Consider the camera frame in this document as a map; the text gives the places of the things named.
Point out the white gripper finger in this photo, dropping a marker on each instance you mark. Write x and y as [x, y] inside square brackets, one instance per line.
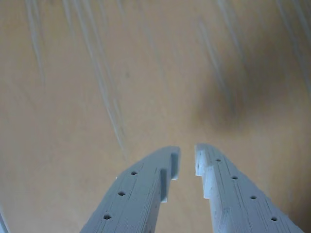
[136, 199]
[238, 201]

